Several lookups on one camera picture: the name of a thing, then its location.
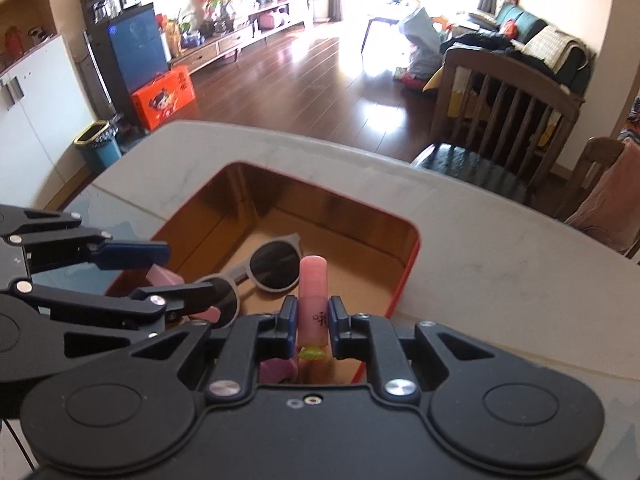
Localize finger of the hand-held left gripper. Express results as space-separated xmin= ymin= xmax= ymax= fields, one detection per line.
xmin=0 ymin=204 xmax=171 ymax=282
xmin=0 ymin=279 xmax=232 ymax=357

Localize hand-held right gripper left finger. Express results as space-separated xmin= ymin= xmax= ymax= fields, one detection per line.
xmin=130 ymin=296 xmax=301 ymax=401

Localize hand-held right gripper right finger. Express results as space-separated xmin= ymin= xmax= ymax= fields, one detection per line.
xmin=326 ymin=296 xmax=482 ymax=398

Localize pink plastic piece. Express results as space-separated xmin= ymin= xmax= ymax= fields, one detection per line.
xmin=147 ymin=264 xmax=222 ymax=326

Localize pink tube with green base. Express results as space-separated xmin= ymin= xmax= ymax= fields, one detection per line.
xmin=298 ymin=255 xmax=329 ymax=361

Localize red tin box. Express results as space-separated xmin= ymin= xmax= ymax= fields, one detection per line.
xmin=102 ymin=160 xmax=421 ymax=386

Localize purple ridged plastic piece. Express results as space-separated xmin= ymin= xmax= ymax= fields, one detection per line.
xmin=260 ymin=357 xmax=299 ymax=385

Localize grey sunglasses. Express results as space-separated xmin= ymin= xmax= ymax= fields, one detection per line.
xmin=192 ymin=232 xmax=303 ymax=329

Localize teal trash bin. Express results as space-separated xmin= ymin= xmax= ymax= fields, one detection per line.
xmin=74 ymin=120 xmax=123 ymax=176

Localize orange gift box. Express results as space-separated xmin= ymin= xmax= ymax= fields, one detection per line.
xmin=131 ymin=65 xmax=197 ymax=131

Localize white cabinet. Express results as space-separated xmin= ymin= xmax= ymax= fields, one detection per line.
xmin=0 ymin=34 xmax=101 ymax=211

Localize dark blue cabinet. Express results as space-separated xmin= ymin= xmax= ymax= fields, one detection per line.
xmin=79 ymin=0 xmax=173 ymax=126

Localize wooden media console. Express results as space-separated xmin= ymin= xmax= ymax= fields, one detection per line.
xmin=170 ymin=0 xmax=316 ymax=73

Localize potted flowers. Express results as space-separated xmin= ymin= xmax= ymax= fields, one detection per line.
xmin=192 ymin=0 xmax=236 ymax=36

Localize pink bag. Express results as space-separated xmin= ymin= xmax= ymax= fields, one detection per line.
xmin=257 ymin=10 xmax=291 ymax=31

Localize wooden slat-back chair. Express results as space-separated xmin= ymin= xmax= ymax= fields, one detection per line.
xmin=411 ymin=46 xmax=586 ymax=216

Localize pink cloth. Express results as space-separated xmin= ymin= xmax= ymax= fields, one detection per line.
xmin=565 ymin=141 xmax=640 ymax=257

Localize grey-blue bag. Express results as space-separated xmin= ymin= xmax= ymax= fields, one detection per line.
xmin=398 ymin=7 xmax=451 ymax=81

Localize coffee table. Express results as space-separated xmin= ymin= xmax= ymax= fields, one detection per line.
xmin=360 ymin=0 xmax=426 ymax=53

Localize black clothes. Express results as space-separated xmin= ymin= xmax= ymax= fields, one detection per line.
xmin=440 ymin=32 xmax=561 ymax=77

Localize plaid blanket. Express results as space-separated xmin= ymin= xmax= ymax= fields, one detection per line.
xmin=520 ymin=25 xmax=591 ymax=73

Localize teal sofa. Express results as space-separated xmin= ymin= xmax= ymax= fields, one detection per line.
xmin=465 ymin=0 xmax=597 ymax=96

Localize wooden wall shelf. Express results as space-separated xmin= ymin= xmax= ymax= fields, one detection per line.
xmin=0 ymin=0 xmax=62 ymax=77

